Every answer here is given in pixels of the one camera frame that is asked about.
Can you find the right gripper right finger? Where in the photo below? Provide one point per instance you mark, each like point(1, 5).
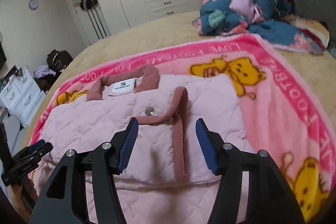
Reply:
point(269, 199)

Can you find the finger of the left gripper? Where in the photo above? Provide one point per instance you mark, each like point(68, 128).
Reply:
point(34, 147)
point(25, 156)

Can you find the pink quilted jacket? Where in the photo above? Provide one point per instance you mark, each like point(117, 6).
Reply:
point(167, 179)

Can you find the white door with hangings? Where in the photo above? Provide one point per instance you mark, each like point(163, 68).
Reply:
point(89, 19)

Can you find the purple clothes pile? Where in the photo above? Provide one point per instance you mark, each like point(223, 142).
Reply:
point(43, 71)

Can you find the pink cartoon bear blanket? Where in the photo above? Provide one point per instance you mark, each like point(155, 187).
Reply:
point(280, 112)

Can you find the round wall clock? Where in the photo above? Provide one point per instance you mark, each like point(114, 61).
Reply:
point(33, 4)

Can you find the white plastic drawer unit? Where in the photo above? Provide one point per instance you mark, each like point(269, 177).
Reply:
point(22, 96)

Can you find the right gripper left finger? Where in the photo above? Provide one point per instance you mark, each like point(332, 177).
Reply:
point(64, 198)

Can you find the blue floral duvet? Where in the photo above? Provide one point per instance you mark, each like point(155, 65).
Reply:
point(274, 20)

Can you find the dark bag on floor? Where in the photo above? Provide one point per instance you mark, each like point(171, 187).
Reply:
point(58, 60)

